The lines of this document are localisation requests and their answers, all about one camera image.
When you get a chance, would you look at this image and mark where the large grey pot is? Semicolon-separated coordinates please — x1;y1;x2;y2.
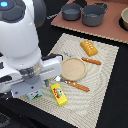
81;3;108;27

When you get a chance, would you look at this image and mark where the yellow butter box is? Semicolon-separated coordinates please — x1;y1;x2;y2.
51;83;68;106

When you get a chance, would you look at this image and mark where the beige woven placemat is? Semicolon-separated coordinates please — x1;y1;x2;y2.
18;32;120;128

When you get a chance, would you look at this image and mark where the blue milk carton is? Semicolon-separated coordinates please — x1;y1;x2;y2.
27;89;43;100

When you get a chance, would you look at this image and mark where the wooden handled fork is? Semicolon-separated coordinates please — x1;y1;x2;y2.
53;76;90;92

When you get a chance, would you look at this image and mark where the small grey pot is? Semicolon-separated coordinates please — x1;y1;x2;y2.
60;3;83;22

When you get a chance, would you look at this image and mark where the round beige plate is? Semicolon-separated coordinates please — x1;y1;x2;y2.
61;58;87;81

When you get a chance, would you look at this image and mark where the wooden handled knife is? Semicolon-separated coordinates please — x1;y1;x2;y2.
63;51;103;66

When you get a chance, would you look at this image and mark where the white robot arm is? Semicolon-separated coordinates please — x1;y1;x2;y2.
0;0;62;98

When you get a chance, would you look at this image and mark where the pink brown board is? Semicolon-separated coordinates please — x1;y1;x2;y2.
51;0;128;43

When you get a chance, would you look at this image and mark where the orange bread loaf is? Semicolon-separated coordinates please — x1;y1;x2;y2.
80;40;98;56

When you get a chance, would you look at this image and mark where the beige bowl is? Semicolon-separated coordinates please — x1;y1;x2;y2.
121;7;128;30

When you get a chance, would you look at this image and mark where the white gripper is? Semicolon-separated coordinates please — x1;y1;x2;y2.
0;54;63;98

